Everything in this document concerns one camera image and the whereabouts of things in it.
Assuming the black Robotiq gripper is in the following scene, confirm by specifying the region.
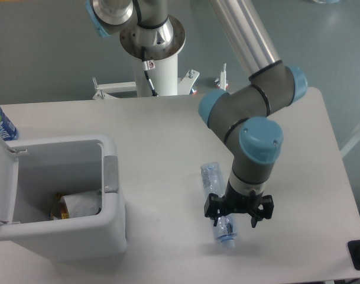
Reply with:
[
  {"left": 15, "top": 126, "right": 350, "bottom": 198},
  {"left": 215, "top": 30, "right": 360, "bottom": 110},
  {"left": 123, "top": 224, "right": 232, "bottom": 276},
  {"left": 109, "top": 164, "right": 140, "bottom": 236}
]
[{"left": 204, "top": 182, "right": 274, "bottom": 228}]

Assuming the crushed clear plastic bottle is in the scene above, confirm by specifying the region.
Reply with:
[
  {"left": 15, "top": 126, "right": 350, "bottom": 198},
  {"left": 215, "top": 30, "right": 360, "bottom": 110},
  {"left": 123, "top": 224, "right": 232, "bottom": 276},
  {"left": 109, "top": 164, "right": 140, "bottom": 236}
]
[{"left": 200, "top": 162, "right": 236, "bottom": 250}]

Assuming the clear plastic packaging bag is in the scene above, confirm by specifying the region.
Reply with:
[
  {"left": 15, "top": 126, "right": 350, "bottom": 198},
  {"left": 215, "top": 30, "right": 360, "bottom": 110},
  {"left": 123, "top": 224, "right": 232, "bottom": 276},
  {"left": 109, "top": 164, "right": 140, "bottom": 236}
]
[{"left": 63, "top": 190, "right": 102, "bottom": 218}]

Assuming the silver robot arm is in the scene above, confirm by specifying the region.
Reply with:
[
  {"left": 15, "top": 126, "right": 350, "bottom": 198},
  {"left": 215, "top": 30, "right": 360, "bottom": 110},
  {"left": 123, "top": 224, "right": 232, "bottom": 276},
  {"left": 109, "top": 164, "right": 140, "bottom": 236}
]
[{"left": 85, "top": 1, "right": 307, "bottom": 225}]

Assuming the white trash can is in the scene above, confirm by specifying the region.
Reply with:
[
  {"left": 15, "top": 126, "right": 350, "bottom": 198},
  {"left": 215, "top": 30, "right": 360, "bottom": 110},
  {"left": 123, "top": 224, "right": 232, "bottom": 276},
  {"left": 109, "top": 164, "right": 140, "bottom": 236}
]
[{"left": 0, "top": 135, "right": 127, "bottom": 261}]

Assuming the white trash can lid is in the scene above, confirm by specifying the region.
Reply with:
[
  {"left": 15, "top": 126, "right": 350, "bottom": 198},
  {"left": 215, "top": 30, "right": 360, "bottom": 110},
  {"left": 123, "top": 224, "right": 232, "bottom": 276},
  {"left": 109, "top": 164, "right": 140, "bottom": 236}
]
[{"left": 0, "top": 137, "right": 28, "bottom": 225}]

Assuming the colourful snack wrapper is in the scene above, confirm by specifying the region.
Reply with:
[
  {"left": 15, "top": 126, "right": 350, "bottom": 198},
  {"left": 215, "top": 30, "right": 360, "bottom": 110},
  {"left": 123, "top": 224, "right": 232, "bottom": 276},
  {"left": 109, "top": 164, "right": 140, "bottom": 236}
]
[{"left": 50, "top": 193, "right": 70, "bottom": 220}]

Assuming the blue labelled water bottle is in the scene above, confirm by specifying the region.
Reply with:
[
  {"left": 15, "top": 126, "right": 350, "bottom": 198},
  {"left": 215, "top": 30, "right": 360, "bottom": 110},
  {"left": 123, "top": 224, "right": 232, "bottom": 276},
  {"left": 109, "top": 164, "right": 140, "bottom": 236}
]
[{"left": 0, "top": 107, "right": 18, "bottom": 141}]

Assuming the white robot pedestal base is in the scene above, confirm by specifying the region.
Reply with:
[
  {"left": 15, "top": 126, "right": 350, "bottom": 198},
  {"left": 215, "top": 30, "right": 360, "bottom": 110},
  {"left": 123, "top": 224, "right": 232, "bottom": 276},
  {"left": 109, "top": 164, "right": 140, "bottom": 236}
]
[{"left": 93, "top": 15, "right": 200, "bottom": 100}]

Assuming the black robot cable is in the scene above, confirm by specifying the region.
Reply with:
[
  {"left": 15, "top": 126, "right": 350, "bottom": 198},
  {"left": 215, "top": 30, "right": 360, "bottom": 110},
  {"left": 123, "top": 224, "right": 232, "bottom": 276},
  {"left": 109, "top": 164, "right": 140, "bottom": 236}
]
[{"left": 140, "top": 46, "right": 160, "bottom": 97}]

